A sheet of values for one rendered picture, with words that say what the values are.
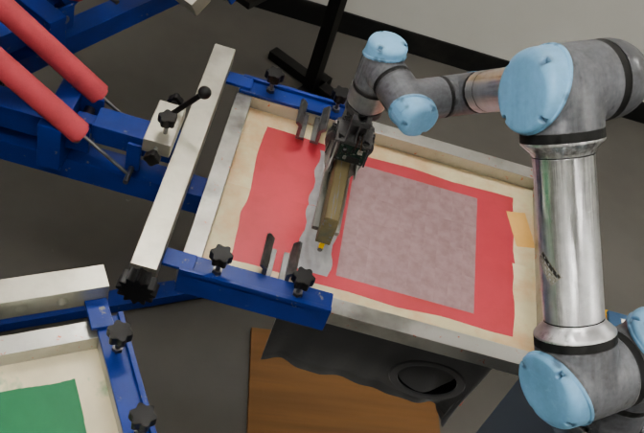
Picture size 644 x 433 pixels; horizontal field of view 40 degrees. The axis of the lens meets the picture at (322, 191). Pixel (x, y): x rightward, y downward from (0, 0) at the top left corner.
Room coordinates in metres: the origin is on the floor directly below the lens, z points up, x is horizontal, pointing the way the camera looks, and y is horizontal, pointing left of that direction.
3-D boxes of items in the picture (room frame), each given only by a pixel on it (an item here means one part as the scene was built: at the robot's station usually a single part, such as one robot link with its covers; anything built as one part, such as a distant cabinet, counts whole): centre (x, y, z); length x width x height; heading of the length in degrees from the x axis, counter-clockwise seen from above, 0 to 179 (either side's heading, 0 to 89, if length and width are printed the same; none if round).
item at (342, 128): (1.31, -0.02, 1.23); 0.09 x 0.08 x 0.12; 6
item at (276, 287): (1.05, 0.06, 0.98); 0.30 x 0.05 x 0.07; 96
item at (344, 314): (1.36, -0.15, 0.97); 0.79 x 0.58 x 0.04; 96
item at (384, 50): (1.32, -0.02, 1.39); 0.09 x 0.08 x 0.11; 40
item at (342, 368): (1.18, -0.23, 0.77); 0.46 x 0.09 x 0.36; 96
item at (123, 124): (1.29, 0.41, 1.02); 0.17 x 0.06 x 0.05; 96
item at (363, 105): (1.32, -0.02, 1.31); 0.08 x 0.08 x 0.05
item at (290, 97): (1.61, 0.12, 0.98); 0.30 x 0.05 x 0.07; 96
